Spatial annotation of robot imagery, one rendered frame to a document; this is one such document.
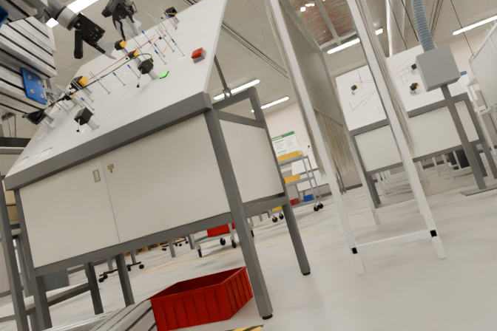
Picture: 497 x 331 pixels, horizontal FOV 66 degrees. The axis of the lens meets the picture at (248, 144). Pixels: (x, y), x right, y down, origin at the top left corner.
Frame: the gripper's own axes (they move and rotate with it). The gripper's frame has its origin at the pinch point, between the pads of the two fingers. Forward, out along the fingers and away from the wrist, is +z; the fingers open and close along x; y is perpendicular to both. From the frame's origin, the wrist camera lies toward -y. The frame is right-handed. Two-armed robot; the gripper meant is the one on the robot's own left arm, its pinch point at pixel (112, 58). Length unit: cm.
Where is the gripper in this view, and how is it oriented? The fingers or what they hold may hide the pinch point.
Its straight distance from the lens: 172.6
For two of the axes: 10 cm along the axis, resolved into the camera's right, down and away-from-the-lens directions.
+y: 6.3, -7.8, -0.6
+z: 7.4, 5.6, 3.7
